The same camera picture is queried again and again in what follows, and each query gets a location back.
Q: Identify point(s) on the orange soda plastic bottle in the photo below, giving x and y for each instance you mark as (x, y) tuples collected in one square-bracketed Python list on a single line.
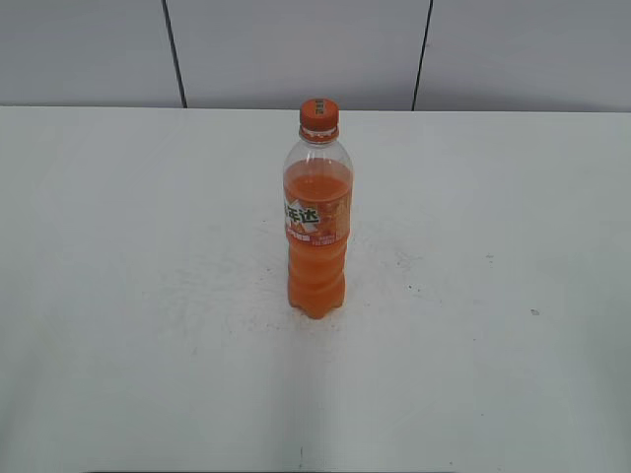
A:
[(317, 188)]

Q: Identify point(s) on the orange bottle cap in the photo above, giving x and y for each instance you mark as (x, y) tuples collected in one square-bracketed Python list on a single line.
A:
[(319, 119)]

